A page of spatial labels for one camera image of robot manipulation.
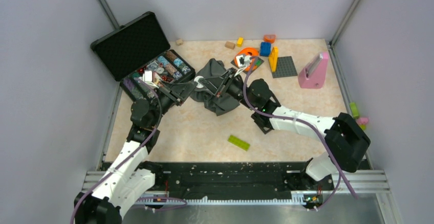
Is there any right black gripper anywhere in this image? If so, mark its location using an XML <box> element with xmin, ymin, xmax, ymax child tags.
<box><xmin>199</xmin><ymin>68</ymin><xmax>256</xmax><ymax>111</ymax></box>

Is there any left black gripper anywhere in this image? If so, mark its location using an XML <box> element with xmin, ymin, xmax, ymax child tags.
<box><xmin>149</xmin><ymin>79</ymin><xmax>198</xmax><ymax>127</ymax></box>

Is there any grey t-shirt garment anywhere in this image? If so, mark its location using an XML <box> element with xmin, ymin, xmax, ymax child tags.
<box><xmin>190</xmin><ymin>58</ymin><xmax>240</xmax><ymax>116</ymax></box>

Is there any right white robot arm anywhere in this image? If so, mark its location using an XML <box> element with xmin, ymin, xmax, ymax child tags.
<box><xmin>194</xmin><ymin>68</ymin><xmax>371</xmax><ymax>189</ymax></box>

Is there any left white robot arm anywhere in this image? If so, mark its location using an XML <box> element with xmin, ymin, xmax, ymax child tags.
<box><xmin>70</xmin><ymin>81</ymin><xmax>194</xmax><ymax>223</ymax></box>

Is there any tan wooden block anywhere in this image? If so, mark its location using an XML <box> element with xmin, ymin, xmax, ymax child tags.
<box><xmin>225</xmin><ymin>41</ymin><xmax>235</xmax><ymax>50</ymax></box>

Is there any small dark grey baseplate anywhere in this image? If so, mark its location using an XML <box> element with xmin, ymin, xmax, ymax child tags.
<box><xmin>243</xmin><ymin>56</ymin><xmax>264</xmax><ymax>74</ymax></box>

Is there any small beige wooden cube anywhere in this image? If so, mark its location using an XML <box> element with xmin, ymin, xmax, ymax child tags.
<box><xmin>176</xmin><ymin>39</ymin><xmax>184</xmax><ymax>46</ymax></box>

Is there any orange letter e block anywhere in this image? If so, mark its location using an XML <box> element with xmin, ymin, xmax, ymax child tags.
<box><xmin>234</xmin><ymin>48</ymin><xmax>259</xmax><ymax>70</ymax></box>

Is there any small yellow block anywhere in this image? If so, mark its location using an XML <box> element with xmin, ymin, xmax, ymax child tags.
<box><xmin>236</xmin><ymin>37</ymin><xmax>244</xmax><ymax>47</ymax></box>

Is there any black open poker chip case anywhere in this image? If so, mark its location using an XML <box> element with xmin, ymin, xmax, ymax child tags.
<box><xmin>90</xmin><ymin>11</ymin><xmax>196</xmax><ymax>101</ymax></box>

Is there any blue lego block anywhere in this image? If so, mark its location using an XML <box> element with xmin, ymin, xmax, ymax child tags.
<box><xmin>259</xmin><ymin>42</ymin><xmax>272</xmax><ymax>57</ymax></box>

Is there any yellow upright lego block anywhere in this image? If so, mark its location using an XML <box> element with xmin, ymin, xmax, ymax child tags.
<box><xmin>268</xmin><ymin>47</ymin><xmax>278</xmax><ymax>73</ymax></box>

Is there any lime green lego brick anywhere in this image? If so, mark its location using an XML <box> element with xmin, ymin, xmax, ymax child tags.
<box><xmin>227</xmin><ymin>135</ymin><xmax>250</xmax><ymax>151</ymax></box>

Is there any large grey lego baseplate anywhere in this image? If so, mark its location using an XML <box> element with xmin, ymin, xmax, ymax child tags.
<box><xmin>272</xmin><ymin>56</ymin><xmax>298</xmax><ymax>79</ymax></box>

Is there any orange curved toy piece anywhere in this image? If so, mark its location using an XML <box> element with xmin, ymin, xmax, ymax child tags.
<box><xmin>263</xmin><ymin>34</ymin><xmax>276</xmax><ymax>43</ymax></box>

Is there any pink wedge stand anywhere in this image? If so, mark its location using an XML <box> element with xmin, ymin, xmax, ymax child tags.
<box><xmin>297</xmin><ymin>52</ymin><xmax>330</xmax><ymax>89</ymax></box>

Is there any green block outside table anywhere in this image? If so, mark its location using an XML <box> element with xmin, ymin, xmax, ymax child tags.
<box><xmin>349</xmin><ymin>102</ymin><xmax>360</xmax><ymax>119</ymax></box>

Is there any pink block outside table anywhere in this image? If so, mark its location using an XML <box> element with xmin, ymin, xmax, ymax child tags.
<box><xmin>356</xmin><ymin>117</ymin><xmax>369</xmax><ymax>130</ymax></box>

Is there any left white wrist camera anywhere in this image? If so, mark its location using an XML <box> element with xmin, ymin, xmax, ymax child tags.
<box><xmin>142</xmin><ymin>70</ymin><xmax>159</xmax><ymax>88</ymax></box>

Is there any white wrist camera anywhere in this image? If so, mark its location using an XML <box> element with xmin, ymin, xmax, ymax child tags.
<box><xmin>142</xmin><ymin>70</ymin><xmax>159</xmax><ymax>88</ymax></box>
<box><xmin>234</xmin><ymin>54</ymin><xmax>252</xmax><ymax>69</ymax></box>

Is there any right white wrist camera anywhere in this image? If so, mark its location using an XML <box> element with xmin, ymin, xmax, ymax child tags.
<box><xmin>234</xmin><ymin>54</ymin><xmax>252</xmax><ymax>69</ymax></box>

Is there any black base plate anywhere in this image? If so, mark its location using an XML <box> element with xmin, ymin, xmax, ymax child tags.
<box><xmin>138</xmin><ymin>161</ymin><xmax>335</xmax><ymax>200</ymax></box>

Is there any white cable duct rail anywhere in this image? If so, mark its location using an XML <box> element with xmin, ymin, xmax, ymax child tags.
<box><xmin>135</xmin><ymin>194</ymin><xmax>307</xmax><ymax>206</ymax></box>

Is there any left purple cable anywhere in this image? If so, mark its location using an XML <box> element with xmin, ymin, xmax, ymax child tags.
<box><xmin>69</xmin><ymin>78</ymin><xmax>188</xmax><ymax>224</ymax></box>

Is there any purple cable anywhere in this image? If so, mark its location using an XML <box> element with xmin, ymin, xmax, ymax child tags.
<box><xmin>243</xmin><ymin>57</ymin><xmax>358</xmax><ymax>211</ymax></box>
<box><xmin>69</xmin><ymin>78</ymin><xmax>188</xmax><ymax>224</ymax></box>

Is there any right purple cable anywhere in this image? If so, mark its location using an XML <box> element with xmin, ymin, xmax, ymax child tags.
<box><xmin>243</xmin><ymin>57</ymin><xmax>358</xmax><ymax>211</ymax></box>

